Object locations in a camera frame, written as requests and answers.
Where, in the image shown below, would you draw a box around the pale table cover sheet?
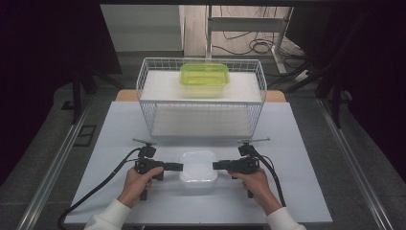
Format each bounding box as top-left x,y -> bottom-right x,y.
62,100 -> 333,225

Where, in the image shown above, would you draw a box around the person's right hand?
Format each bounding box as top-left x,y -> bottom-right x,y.
227,168 -> 284,217

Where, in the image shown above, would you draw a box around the white power strip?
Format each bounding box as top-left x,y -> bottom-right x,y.
293,69 -> 312,82

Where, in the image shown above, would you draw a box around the black floor bracket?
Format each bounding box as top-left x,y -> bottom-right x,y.
74,125 -> 98,149

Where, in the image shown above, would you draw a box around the white cabinet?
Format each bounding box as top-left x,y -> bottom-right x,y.
100,4 -> 187,58

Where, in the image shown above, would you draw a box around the green-lid plastic food container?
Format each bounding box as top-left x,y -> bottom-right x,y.
178,61 -> 231,99

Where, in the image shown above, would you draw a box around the black metal stand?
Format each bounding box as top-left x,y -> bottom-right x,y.
68,60 -> 124,126
267,60 -> 368,129

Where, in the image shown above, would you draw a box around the white desk frame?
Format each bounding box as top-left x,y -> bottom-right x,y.
205,5 -> 295,76

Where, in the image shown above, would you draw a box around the person's left hand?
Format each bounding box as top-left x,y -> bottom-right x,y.
117,166 -> 165,210

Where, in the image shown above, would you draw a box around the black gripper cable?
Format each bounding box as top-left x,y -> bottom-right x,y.
250,148 -> 287,208
56,146 -> 144,230

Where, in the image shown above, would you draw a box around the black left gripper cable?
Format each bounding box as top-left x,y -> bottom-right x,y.
56,146 -> 144,230

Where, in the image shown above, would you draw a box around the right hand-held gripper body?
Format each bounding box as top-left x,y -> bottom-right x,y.
222,137 -> 271,199

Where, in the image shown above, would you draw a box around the white wire storage rack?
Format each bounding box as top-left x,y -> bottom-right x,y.
136,57 -> 268,140

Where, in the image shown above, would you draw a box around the black floor cables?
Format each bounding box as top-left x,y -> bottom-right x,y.
212,5 -> 308,70

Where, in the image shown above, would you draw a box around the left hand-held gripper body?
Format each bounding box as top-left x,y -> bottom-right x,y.
131,137 -> 168,202

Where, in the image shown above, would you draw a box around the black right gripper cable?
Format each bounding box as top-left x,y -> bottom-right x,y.
250,148 -> 287,208

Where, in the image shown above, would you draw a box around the aluminium rail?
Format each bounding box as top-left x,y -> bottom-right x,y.
16,95 -> 94,230
317,97 -> 396,230

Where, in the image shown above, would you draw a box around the clear-lid plastic food container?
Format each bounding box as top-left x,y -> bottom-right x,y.
178,149 -> 220,189

